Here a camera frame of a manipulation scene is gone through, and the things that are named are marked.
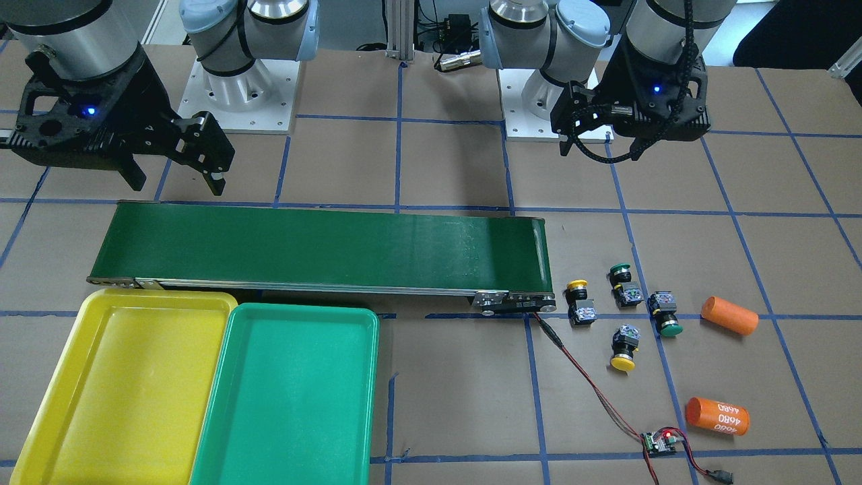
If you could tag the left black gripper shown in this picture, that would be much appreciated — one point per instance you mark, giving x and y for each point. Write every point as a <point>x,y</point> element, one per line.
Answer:
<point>611,86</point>

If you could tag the small green controller board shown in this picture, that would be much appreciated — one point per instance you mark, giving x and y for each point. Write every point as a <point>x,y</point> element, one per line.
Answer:
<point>660,444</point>

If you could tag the green push button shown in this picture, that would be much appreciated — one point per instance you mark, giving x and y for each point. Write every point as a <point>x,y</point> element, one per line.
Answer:
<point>626,292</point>
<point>663,309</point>

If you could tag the plain orange cylinder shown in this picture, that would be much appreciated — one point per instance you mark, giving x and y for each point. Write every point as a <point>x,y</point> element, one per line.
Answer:
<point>729,315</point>

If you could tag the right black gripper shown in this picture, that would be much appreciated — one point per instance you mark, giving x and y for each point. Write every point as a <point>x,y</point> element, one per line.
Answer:
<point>140,101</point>

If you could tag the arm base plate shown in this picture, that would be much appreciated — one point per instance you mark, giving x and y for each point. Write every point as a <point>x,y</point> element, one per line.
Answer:
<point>527,99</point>
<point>259,101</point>

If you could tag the green plastic tray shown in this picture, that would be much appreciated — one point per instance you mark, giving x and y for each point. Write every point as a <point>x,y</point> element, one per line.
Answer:
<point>293,396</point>

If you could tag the yellow push button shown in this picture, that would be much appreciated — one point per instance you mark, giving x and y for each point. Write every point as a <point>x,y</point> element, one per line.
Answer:
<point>624,343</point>
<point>581,309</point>

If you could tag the green conveyor belt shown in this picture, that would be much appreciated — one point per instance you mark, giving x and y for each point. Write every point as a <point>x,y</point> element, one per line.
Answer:
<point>500,264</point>

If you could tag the orange cylinder marked 4680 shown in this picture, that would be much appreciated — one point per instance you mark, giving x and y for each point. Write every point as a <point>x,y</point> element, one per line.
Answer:
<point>718,416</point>

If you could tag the yellow plastic tray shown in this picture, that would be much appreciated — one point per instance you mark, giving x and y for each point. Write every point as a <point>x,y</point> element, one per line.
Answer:
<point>127,400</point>

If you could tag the aluminium frame post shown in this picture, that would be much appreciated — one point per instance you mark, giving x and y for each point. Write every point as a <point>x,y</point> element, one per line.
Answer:
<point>400,26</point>

